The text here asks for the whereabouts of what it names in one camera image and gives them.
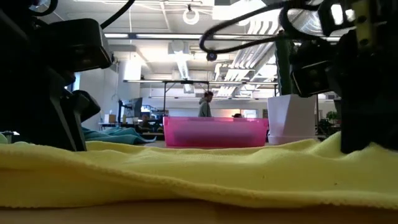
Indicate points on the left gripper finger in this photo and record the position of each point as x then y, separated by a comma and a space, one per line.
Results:
82, 107

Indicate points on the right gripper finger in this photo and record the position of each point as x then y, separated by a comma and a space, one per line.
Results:
356, 127
387, 124

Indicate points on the yellow microfiber towel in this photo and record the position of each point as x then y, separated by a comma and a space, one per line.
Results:
199, 174

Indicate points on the monitor on black arm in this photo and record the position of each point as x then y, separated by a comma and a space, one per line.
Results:
136, 107

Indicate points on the dark teal microfiber towel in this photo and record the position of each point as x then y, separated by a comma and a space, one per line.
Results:
118, 135

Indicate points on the small leafy potted plant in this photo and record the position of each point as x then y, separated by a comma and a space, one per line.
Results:
332, 116

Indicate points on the green cactus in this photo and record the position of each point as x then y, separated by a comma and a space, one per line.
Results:
284, 74

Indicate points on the person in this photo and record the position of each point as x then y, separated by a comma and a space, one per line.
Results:
205, 107
237, 115

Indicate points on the pink translucent plastic bin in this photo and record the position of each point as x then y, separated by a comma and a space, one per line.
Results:
214, 132

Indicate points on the black ceiling spotlight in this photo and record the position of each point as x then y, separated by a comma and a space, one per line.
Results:
211, 56

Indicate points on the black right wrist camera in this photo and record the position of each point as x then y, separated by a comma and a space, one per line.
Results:
311, 79

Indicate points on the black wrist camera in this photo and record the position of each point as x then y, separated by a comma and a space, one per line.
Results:
311, 79
79, 46

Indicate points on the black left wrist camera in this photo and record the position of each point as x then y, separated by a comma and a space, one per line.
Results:
79, 46

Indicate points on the black metal frame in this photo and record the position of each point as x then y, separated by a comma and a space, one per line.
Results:
186, 82

